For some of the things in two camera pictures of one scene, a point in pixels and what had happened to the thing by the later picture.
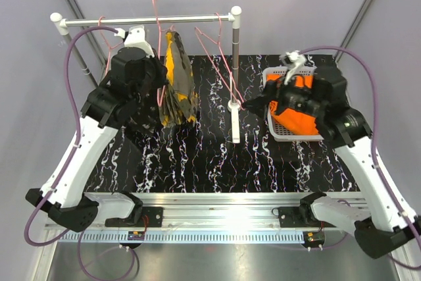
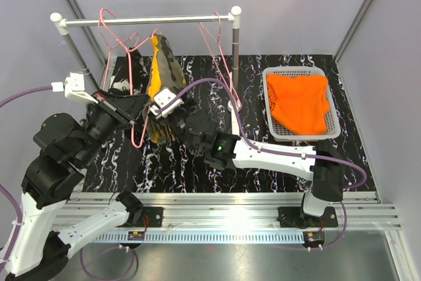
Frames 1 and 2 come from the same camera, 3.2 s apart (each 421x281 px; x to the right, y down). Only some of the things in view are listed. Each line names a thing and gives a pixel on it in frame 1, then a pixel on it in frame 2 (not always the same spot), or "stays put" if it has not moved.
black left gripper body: (154, 76) → (106, 107)
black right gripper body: (298, 99) → (177, 122)
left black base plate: (150, 217) stays put
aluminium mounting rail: (211, 211) stays put
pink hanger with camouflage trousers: (160, 31) → (141, 58)
